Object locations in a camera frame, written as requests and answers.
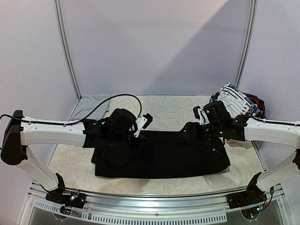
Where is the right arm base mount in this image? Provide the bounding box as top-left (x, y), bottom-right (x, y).
top-left (226, 191), bottom-right (269, 211)

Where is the left aluminium corner post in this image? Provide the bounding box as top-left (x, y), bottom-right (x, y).
top-left (53, 0), bottom-right (82, 100)

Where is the right aluminium corner post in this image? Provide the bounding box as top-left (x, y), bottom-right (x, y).
top-left (234, 0), bottom-right (257, 88)

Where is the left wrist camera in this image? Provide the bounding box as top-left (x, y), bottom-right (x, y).
top-left (109, 108), bottom-right (153, 138)

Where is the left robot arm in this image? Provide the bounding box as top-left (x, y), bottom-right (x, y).
top-left (0, 109), bottom-right (147, 203)

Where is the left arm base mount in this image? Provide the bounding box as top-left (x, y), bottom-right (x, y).
top-left (45, 191), bottom-right (86, 209)

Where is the black shirt with buttons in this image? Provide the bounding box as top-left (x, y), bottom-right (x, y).
top-left (91, 131), bottom-right (230, 179)

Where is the colourful patterned garment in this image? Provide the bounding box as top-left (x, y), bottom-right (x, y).
top-left (209, 91), bottom-right (265, 118)

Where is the white striped garment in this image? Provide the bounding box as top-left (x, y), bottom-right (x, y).
top-left (217, 82), bottom-right (258, 118)

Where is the aluminium corner post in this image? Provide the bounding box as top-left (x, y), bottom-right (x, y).
top-left (234, 0), bottom-right (257, 88)
top-left (53, 0), bottom-right (82, 100)

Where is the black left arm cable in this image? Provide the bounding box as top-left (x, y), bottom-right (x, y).
top-left (0, 93), bottom-right (143, 125)

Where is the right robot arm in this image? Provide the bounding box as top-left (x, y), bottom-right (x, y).
top-left (180, 115), bottom-right (300, 204)

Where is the aluminium front rail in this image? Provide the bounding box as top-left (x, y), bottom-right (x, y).
top-left (20, 182), bottom-right (293, 225)

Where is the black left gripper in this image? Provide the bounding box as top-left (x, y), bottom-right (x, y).
top-left (108, 132), bottom-right (149, 155)

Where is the grey tank top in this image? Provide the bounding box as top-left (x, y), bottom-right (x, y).
top-left (69, 94), bottom-right (111, 120)

